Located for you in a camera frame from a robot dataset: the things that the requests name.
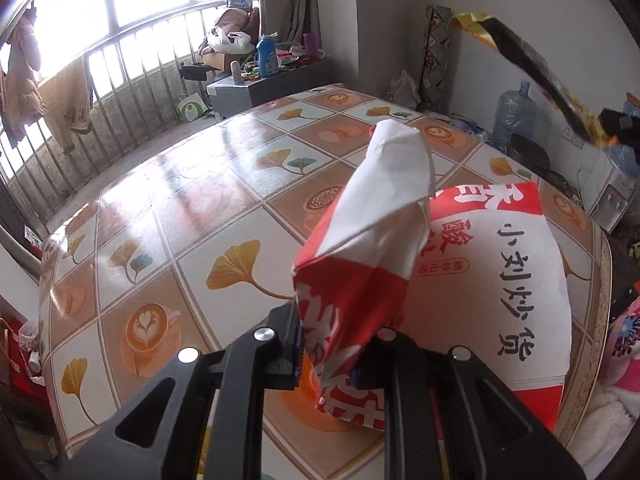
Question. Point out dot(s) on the metal balcony railing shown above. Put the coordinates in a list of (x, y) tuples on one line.
[(130, 75)]

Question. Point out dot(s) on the black rectangular object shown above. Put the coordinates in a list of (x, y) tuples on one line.
[(192, 71)]

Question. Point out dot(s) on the hanging beige pants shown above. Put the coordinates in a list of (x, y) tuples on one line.
[(67, 105)]

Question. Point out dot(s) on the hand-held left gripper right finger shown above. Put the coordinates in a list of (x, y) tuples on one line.
[(400, 360)]

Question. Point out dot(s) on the pink printed cloth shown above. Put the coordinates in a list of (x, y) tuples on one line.
[(625, 345)]

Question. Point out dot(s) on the white plastic bag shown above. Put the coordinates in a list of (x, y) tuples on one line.
[(402, 90), (230, 40)]

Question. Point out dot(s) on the cardboard box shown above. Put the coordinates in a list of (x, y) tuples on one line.
[(220, 60)]

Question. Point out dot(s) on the beige fuzzy cushion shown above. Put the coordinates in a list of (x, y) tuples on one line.
[(610, 425)]

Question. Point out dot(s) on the blue detergent bottle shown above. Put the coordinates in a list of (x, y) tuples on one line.
[(267, 57)]

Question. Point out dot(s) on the grey curtain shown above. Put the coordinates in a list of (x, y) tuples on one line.
[(300, 0)]

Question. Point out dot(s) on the wall outlet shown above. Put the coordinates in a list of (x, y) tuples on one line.
[(573, 138)]

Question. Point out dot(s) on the hanging padded jacket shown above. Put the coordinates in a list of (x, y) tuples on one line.
[(20, 70)]

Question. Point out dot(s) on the white green paper bag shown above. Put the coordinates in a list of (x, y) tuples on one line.
[(192, 108)]

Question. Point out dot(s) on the grey cabinet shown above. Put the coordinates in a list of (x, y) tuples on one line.
[(260, 94)]

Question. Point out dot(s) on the pink cloth pile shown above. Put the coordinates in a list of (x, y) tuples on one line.
[(232, 17)]

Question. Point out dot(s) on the purple yellow noodle bag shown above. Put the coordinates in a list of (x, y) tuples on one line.
[(530, 65)]

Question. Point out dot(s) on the large blue water jug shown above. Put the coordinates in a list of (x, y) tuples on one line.
[(515, 110)]

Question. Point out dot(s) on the white roll-on bottle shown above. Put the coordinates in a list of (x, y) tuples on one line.
[(235, 72)]

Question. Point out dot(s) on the red white paper bag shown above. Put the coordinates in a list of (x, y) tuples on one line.
[(500, 285)]

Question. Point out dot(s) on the clutter of small items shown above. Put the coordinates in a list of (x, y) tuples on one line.
[(295, 57)]

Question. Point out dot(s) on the white water dispenser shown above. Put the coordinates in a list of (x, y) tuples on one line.
[(610, 197)]

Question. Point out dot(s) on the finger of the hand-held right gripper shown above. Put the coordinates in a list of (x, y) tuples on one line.
[(617, 130)]

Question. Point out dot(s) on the black rice cooker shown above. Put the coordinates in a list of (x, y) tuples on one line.
[(530, 152)]

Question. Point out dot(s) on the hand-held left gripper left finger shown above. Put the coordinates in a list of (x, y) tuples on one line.
[(280, 355)]

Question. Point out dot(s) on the patterned folded board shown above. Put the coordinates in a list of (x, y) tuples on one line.
[(436, 55)]

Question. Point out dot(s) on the pile of floor litter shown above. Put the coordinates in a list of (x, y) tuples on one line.
[(470, 127)]

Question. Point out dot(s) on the purple cup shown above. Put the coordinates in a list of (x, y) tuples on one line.
[(310, 44)]

